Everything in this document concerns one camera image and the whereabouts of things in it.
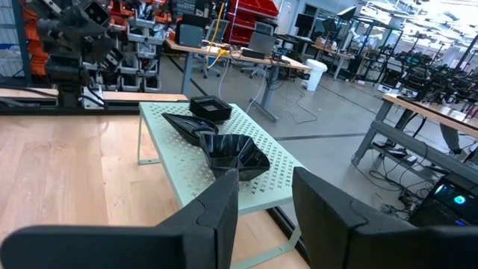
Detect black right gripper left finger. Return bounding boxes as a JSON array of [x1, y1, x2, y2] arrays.
[[155, 167, 240, 269]]

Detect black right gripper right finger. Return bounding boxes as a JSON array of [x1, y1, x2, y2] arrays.
[[291, 166, 416, 269]]

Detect black wavy-edged plate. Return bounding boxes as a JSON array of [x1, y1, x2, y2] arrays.
[[199, 133, 272, 176], [211, 149, 270, 183], [203, 141, 271, 179]]

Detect green perforated metal riser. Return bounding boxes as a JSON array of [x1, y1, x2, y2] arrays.
[[136, 101, 305, 269]]

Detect black computer tower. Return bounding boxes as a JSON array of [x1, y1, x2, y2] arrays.
[[409, 173, 478, 229]]

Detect white trash bin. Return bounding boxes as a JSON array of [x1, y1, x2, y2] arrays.
[[301, 58, 329, 92]]

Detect person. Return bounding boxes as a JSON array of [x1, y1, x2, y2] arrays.
[[438, 123, 478, 164]]

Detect wooden desk grey legs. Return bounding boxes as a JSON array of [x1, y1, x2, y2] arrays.
[[164, 39, 313, 123]]

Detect grey storage bin rack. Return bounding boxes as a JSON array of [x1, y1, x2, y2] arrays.
[[85, 0, 165, 93]]

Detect red storage bin rack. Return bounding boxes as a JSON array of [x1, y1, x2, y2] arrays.
[[223, 0, 279, 46]]

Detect orange storage bins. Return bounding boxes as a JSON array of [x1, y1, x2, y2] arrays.
[[20, 7, 49, 75]]

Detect black floor cable bundle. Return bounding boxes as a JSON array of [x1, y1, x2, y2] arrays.
[[353, 141, 425, 223]]

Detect grey metal frame table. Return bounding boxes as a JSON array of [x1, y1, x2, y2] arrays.
[[350, 93, 478, 176]]

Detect white floor cable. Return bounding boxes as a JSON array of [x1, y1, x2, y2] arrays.
[[217, 59, 270, 114]]

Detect yellow cable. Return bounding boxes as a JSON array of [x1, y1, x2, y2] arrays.
[[205, 1, 227, 70]]

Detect black aluminium table frame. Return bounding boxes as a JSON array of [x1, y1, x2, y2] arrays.
[[0, 87, 311, 265]]

